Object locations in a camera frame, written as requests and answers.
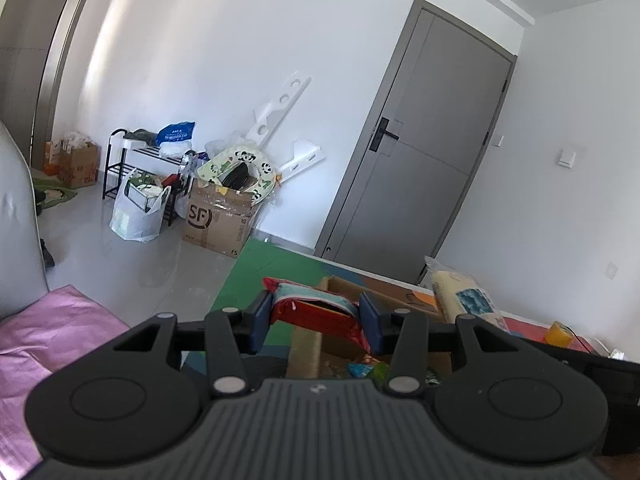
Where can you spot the black shoe rack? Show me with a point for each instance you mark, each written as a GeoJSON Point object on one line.
{"type": "Point", "coordinates": [150, 153]}

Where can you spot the clear plastic bag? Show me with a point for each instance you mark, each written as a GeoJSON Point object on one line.
{"type": "Point", "coordinates": [222, 146]}

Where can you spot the grey wardrobe door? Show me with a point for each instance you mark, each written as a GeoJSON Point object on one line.
{"type": "Point", "coordinates": [25, 85]}

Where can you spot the grey sofa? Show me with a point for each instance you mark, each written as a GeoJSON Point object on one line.
{"type": "Point", "coordinates": [20, 235]}

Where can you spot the panda print toilet seat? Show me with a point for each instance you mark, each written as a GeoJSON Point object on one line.
{"type": "Point", "coordinates": [215, 167]}

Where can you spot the pink blanket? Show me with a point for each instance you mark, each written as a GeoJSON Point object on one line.
{"type": "Point", "coordinates": [50, 340]}

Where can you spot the green floor rug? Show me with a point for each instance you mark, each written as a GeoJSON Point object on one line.
{"type": "Point", "coordinates": [55, 195]}

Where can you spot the small brown cardboard box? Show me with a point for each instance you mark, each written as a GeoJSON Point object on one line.
{"type": "Point", "coordinates": [80, 165]}

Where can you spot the red snack packet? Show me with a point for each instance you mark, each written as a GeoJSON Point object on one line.
{"type": "Point", "coordinates": [310, 310]}

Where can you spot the large white cracker packet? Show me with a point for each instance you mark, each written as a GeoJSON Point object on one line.
{"type": "Point", "coordinates": [465, 295]}

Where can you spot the colourful cat print table mat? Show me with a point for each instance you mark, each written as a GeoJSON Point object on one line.
{"type": "Point", "coordinates": [250, 270]}

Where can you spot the yellow tape roll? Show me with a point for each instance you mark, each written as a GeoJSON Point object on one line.
{"type": "Point", "coordinates": [557, 334]}

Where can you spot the large printed cardboard box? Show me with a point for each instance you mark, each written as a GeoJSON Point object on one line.
{"type": "Point", "coordinates": [220, 230]}

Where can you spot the white wall socket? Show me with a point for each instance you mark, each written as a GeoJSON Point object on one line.
{"type": "Point", "coordinates": [611, 270]}

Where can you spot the white board with round holes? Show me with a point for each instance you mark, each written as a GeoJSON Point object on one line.
{"type": "Point", "coordinates": [280, 105]}

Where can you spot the white power strip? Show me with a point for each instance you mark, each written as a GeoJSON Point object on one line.
{"type": "Point", "coordinates": [616, 353]}

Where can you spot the dark cloth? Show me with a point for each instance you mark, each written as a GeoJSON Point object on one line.
{"type": "Point", "coordinates": [141, 135]}

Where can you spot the blue plastic bag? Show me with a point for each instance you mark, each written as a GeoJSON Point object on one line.
{"type": "Point", "coordinates": [175, 133]}

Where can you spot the large green snack packet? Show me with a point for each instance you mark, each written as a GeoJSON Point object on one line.
{"type": "Point", "coordinates": [381, 371]}

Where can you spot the short white board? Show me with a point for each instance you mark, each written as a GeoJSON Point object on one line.
{"type": "Point", "coordinates": [305, 152]}

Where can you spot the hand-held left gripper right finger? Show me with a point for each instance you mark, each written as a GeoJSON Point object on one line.
{"type": "Point", "coordinates": [370, 325]}

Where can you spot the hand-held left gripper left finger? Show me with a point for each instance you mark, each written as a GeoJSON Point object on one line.
{"type": "Point", "coordinates": [262, 320]}

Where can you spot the large white light switch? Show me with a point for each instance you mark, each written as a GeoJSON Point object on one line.
{"type": "Point", "coordinates": [566, 157]}

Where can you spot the blue snack packet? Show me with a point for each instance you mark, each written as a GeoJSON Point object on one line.
{"type": "Point", "coordinates": [360, 370]}

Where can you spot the white plastic shopping bag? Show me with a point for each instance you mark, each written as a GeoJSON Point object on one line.
{"type": "Point", "coordinates": [132, 220]}

